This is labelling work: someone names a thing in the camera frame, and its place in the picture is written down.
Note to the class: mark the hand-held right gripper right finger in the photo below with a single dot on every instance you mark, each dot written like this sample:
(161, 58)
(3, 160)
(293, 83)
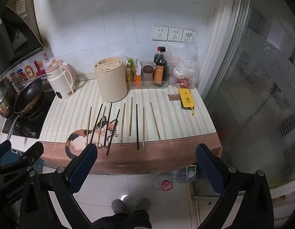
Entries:
(208, 167)

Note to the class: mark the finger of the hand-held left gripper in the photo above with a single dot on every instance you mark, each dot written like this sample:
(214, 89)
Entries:
(2, 149)
(34, 151)

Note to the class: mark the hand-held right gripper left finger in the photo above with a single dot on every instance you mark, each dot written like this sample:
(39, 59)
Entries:
(84, 167)

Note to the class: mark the cream ribbed chopstick holder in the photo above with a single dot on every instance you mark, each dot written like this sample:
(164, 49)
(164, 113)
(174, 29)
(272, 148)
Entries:
(111, 83)

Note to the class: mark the clear plastic bottle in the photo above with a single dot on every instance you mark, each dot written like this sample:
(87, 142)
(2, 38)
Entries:
(188, 173)

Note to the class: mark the black induction cooktop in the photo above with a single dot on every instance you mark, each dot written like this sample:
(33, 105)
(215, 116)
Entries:
(40, 119)

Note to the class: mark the grey slipper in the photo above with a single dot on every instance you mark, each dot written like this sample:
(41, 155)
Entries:
(144, 204)
(118, 205)

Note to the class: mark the steel pot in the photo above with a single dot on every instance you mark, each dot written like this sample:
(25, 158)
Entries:
(3, 97)

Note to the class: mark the striped cat print tablecloth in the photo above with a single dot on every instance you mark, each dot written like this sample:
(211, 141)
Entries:
(176, 126)

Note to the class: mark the black wok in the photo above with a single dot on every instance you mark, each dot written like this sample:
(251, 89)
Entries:
(28, 95)

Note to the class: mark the person's dark trousers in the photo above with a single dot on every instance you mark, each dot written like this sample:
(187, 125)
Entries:
(124, 220)

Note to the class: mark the pink and white electric kettle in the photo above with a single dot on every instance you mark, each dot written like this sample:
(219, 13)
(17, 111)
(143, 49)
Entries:
(59, 81)

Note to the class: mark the small brown card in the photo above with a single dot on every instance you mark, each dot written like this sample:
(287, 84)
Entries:
(173, 97)

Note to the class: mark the orange seasoning box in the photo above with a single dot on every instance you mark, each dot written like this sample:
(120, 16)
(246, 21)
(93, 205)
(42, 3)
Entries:
(137, 80)

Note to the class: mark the clear plastic organizer tray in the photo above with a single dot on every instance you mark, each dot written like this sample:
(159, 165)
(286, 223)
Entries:
(147, 84)

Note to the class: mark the clear plastic bag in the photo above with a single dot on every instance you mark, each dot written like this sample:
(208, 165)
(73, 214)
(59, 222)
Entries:
(184, 64)

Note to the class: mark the orange label sauce bottle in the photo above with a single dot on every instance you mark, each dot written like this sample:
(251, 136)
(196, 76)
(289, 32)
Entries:
(161, 72)

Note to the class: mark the black range hood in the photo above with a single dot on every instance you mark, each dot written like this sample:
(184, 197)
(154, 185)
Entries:
(16, 40)

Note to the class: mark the brown lid jar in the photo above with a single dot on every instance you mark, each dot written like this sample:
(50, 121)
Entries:
(148, 73)

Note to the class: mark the green seasoning packet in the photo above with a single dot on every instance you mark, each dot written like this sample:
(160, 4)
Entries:
(130, 62)

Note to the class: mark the red cap sauce bottle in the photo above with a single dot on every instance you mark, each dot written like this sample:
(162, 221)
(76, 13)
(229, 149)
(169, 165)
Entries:
(156, 58)

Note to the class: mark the colourful wall sticker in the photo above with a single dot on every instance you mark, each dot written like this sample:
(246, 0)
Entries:
(28, 72)

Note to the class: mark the white wall socket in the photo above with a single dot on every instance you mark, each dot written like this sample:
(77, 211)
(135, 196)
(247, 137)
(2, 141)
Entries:
(189, 36)
(160, 33)
(175, 34)

